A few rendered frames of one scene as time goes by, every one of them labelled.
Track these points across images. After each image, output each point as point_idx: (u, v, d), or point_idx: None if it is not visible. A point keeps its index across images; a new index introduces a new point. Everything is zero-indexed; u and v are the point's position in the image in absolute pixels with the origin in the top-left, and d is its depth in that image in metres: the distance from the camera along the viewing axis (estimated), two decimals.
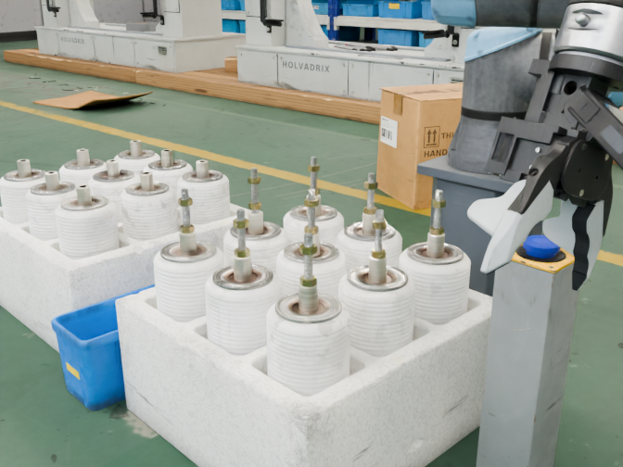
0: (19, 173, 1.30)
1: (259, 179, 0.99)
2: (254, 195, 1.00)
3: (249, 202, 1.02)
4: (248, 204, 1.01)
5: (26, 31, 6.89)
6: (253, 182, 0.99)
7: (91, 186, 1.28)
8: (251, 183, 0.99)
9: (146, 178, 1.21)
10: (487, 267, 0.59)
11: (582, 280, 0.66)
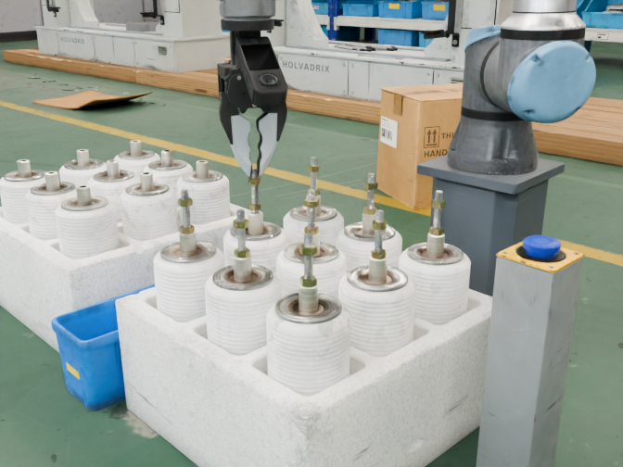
0: (19, 173, 1.30)
1: (247, 179, 0.99)
2: (251, 194, 1.01)
3: (260, 203, 1.02)
4: None
5: (26, 31, 6.89)
6: (248, 180, 1.00)
7: (91, 186, 1.28)
8: (249, 182, 1.01)
9: (146, 178, 1.21)
10: (250, 170, 1.00)
11: (258, 166, 0.99)
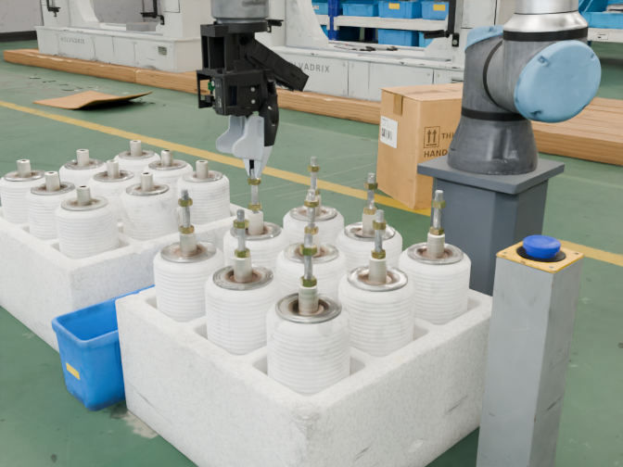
0: (19, 173, 1.30)
1: (257, 177, 1.01)
2: (257, 194, 1.01)
3: (252, 207, 1.00)
4: (259, 205, 1.01)
5: (26, 31, 6.89)
6: (260, 180, 1.00)
7: (91, 186, 1.28)
8: (260, 183, 1.00)
9: (146, 178, 1.21)
10: (254, 172, 0.99)
11: (256, 164, 1.00)
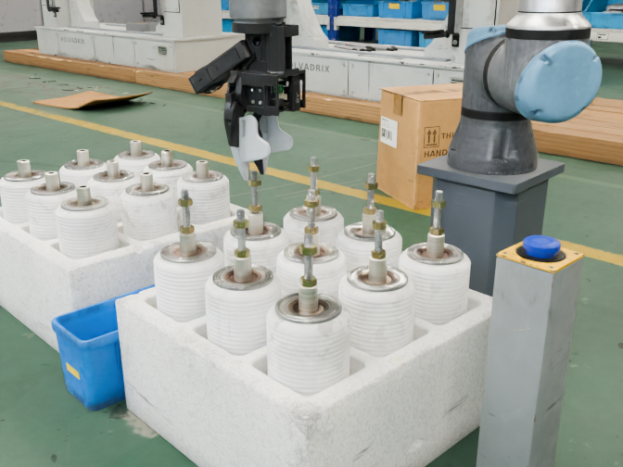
0: (19, 173, 1.30)
1: (257, 182, 0.99)
2: (253, 196, 1.00)
3: (252, 204, 1.02)
4: (248, 205, 1.01)
5: (26, 31, 6.89)
6: (250, 183, 0.99)
7: (91, 186, 1.28)
8: (249, 185, 1.00)
9: (146, 178, 1.21)
10: (262, 170, 1.01)
11: (242, 169, 0.98)
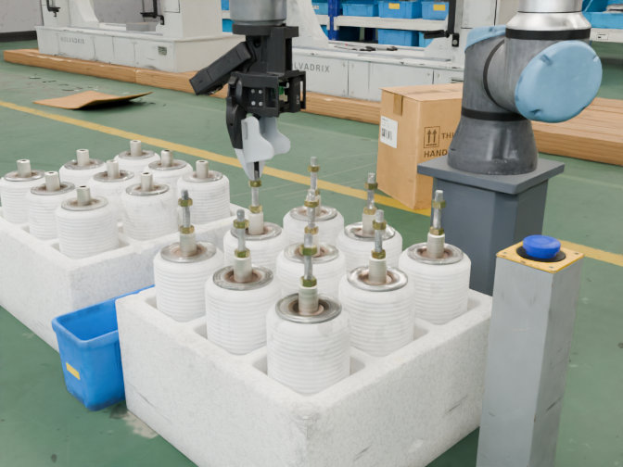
0: (19, 173, 1.30)
1: (260, 180, 1.01)
2: (258, 196, 1.01)
3: (250, 208, 1.01)
4: (257, 208, 1.01)
5: (26, 31, 6.89)
6: (261, 183, 1.00)
7: (91, 186, 1.28)
8: (260, 185, 1.00)
9: (146, 178, 1.21)
10: (258, 172, 1.00)
11: (247, 168, 0.99)
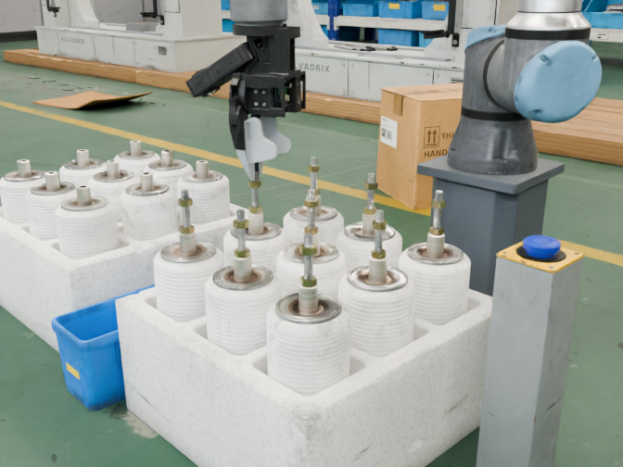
0: (19, 173, 1.30)
1: (248, 181, 1.00)
2: (253, 196, 1.01)
3: (261, 208, 1.01)
4: (260, 205, 1.02)
5: (26, 31, 6.89)
6: (252, 182, 1.01)
7: (91, 186, 1.28)
8: (254, 183, 1.01)
9: (146, 178, 1.21)
10: (258, 173, 1.00)
11: (247, 169, 0.99)
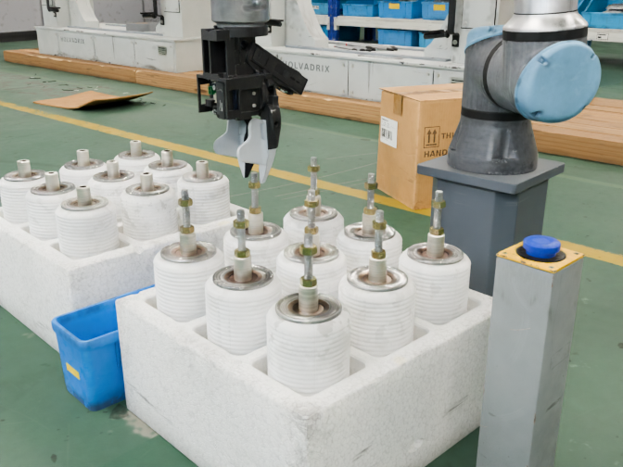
0: (19, 173, 1.30)
1: (254, 184, 0.99)
2: (252, 198, 1.01)
3: None
4: (249, 206, 1.02)
5: (26, 31, 6.89)
6: (248, 185, 1.00)
7: (91, 186, 1.28)
8: (248, 187, 1.00)
9: (146, 178, 1.21)
10: (259, 178, 0.98)
11: (251, 167, 1.01)
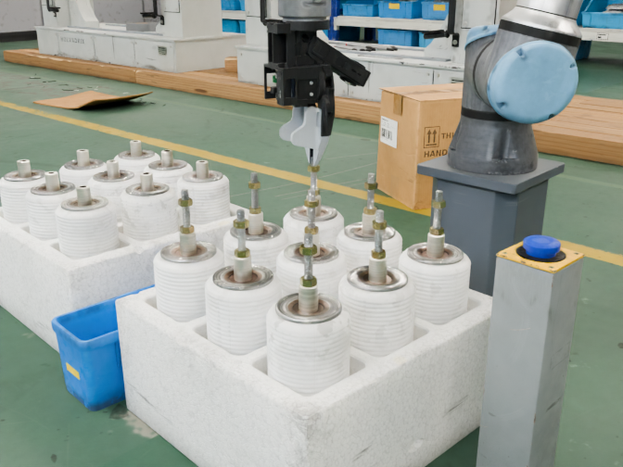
0: (19, 173, 1.30)
1: (248, 182, 1.01)
2: (254, 197, 1.01)
3: (260, 209, 1.01)
4: (260, 207, 1.02)
5: (26, 31, 6.89)
6: (253, 183, 1.01)
7: (91, 186, 1.28)
8: (256, 185, 1.01)
9: (146, 178, 1.21)
10: (312, 159, 1.07)
11: None
